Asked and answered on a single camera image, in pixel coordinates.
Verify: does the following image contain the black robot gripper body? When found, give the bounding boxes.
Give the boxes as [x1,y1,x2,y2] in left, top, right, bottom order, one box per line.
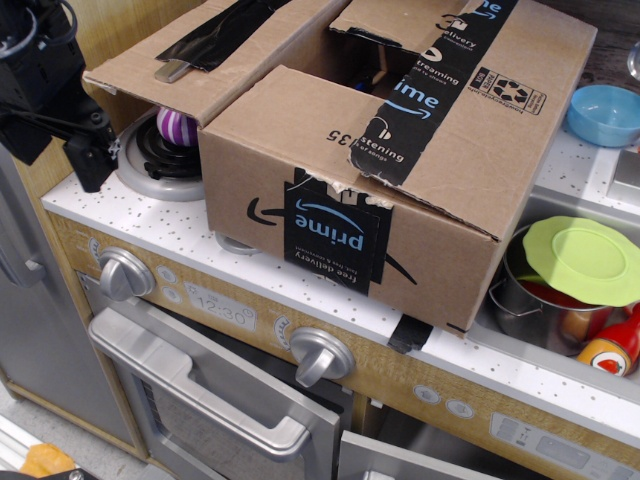
[1,1,111,165]

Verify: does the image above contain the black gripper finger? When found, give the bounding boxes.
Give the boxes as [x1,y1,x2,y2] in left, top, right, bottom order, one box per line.
[63,134,117,193]

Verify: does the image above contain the brown cardboard prime box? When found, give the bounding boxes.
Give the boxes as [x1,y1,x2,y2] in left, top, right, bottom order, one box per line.
[85,1,597,334]

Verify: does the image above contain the front left stove burner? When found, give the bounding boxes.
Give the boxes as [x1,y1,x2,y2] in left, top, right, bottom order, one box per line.
[116,111,204,202]

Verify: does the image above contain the purple white striped toy onion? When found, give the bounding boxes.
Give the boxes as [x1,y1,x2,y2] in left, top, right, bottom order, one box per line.
[156,108,198,147]

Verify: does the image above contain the left silver oven knob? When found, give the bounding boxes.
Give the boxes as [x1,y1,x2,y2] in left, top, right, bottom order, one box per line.
[99,247,156,302]

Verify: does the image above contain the silver oven knob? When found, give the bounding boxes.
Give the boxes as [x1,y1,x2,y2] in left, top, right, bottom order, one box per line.
[99,247,156,302]
[290,327,356,388]

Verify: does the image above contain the small silver burner under box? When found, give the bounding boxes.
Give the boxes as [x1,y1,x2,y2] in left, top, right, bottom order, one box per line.
[214,232,261,256]

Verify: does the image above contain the grey toy fridge door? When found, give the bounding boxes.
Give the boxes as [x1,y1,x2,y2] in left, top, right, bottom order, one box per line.
[1,150,133,445]

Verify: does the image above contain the grey oven door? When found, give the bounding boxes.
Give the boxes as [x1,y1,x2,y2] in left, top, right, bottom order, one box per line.
[88,302,353,479]

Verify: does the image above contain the right silver oven knob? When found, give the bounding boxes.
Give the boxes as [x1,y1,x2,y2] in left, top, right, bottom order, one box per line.
[290,327,356,388]

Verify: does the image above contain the orange object on floor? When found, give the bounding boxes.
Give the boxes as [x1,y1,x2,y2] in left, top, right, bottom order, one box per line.
[19,443,76,478]

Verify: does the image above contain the black tape strip on counter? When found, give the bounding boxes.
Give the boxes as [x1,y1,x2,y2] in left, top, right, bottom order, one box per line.
[387,315,433,354]

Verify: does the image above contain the grey dishwasher door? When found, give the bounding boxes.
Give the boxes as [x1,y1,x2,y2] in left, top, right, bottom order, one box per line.
[337,431,493,480]

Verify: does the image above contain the stainless steel pot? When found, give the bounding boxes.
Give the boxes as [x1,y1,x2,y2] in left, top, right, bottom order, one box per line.
[488,227,613,356]

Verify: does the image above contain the green silicone lid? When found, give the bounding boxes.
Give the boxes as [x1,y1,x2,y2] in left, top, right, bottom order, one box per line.
[522,216,639,307]

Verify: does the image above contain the blue plastic bowl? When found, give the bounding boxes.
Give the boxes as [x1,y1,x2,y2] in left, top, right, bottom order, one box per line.
[567,85,639,148]

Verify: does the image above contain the red yellow toy ketchup bottle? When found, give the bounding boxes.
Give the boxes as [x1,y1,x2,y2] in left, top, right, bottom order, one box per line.
[577,303,639,377]

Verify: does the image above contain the silver oven door handle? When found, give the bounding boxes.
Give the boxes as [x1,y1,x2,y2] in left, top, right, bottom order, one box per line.
[89,309,311,462]

